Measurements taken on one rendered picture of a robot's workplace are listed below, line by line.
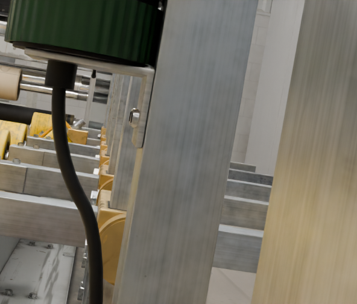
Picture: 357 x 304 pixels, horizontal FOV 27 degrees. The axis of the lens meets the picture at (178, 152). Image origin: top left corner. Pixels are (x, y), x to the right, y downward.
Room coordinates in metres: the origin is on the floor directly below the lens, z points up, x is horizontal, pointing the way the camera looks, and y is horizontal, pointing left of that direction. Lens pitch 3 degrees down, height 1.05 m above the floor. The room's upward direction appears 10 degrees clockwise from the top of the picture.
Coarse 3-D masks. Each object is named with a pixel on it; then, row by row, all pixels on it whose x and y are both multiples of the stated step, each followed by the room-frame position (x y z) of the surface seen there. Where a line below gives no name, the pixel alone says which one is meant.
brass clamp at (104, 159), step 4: (104, 152) 1.10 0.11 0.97; (100, 156) 1.08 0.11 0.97; (104, 156) 1.03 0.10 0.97; (108, 156) 1.03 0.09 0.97; (100, 160) 1.03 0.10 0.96; (104, 160) 1.03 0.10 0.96; (108, 160) 1.02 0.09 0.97; (100, 164) 1.03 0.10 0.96; (104, 164) 1.01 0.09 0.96; (108, 164) 1.01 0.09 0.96; (96, 172) 1.02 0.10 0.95
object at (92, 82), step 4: (96, 72) 2.80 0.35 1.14; (92, 80) 2.80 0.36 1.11; (92, 84) 2.80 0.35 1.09; (92, 88) 2.80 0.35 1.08; (88, 92) 2.80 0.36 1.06; (92, 92) 2.80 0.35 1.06; (88, 96) 2.80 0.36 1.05; (92, 96) 2.80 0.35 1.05; (88, 100) 2.80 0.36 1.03; (88, 104) 2.80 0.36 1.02; (88, 108) 2.80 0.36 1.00; (88, 112) 2.80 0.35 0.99; (84, 116) 2.80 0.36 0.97; (88, 116) 2.80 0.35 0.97; (84, 120) 2.80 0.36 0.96; (88, 120) 2.80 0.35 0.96; (88, 124) 2.80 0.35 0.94
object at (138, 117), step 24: (144, 0) 0.29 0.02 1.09; (24, 48) 0.30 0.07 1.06; (48, 48) 0.28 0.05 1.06; (48, 72) 0.30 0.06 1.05; (72, 72) 0.30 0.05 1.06; (120, 72) 0.31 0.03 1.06; (144, 72) 0.29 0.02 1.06; (144, 96) 0.29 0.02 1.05; (144, 120) 0.29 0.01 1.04; (72, 168) 0.30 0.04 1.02; (72, 192) 0.30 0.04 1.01; (96, 240) 0.30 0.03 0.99; (96, 264) 0.30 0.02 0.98; (96, 288) 0.30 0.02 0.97
